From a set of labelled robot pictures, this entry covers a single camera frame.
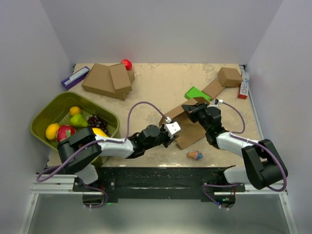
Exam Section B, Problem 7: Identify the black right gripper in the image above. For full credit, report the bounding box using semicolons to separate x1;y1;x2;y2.
182;102;210;132

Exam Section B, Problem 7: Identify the brown cardboard box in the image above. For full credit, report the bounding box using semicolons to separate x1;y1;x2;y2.
165;97;207;149

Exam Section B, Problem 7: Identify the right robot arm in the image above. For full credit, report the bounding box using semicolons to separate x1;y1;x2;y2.
182;103;288;192

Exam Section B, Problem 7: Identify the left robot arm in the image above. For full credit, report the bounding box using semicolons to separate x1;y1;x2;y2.
57;122;181;191

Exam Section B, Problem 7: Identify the green paper box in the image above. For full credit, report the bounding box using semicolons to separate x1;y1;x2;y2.
184;86;211;101

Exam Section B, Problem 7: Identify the flat small brown box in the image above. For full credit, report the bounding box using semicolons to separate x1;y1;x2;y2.
202;79;225;99

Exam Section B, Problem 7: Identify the small brown cube box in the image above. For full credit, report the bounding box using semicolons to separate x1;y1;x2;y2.
217;67;243;88

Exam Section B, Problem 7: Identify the red white toothpaste box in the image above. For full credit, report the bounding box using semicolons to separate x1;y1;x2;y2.
237;71;250;99

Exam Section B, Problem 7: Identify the medium brown box on top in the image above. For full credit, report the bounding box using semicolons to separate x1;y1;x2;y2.
109;63;132;94

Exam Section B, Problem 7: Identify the large flat brown box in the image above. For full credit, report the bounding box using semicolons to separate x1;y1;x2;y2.
82;63;135;100

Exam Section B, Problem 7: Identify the purple toothpaste box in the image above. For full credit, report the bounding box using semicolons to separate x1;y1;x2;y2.
61;66;90;90

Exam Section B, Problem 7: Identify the small colourful toy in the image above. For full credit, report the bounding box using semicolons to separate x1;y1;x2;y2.
187;151;202;160

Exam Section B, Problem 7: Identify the red apple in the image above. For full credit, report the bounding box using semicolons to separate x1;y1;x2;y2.
121;59;133;71

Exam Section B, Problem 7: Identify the yellow mango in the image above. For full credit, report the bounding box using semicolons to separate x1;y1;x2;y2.
92;128;108;137

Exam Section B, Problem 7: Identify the purple grapes bunch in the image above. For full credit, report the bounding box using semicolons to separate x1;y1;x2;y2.
87;114;109;135

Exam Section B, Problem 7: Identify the green pear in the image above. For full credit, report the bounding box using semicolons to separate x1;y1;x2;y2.
70;114;88;128

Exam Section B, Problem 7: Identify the small orange fruit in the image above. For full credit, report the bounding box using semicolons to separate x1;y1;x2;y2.
69;106;81;116

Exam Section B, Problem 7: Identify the red dragon fruit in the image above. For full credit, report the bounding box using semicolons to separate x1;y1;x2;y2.
56;124;76;142

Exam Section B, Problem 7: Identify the olive green plastic bin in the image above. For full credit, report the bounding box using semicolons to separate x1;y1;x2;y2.
30;92;120;154

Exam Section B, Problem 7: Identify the yellow lemon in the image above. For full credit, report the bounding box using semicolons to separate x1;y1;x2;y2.
45;123;60;140

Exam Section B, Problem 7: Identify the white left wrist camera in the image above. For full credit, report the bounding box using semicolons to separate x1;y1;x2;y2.
164;122;181;136

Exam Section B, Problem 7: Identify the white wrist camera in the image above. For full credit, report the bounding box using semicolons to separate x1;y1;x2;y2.
164;122;181;136
214;99;223;105

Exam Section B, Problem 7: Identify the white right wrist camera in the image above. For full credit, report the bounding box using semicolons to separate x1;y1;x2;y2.
214;99;223;105

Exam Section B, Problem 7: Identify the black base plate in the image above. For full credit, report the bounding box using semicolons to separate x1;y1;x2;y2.
73;167;245;207

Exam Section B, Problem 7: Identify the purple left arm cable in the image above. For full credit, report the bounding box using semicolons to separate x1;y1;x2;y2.
36;101;173;209

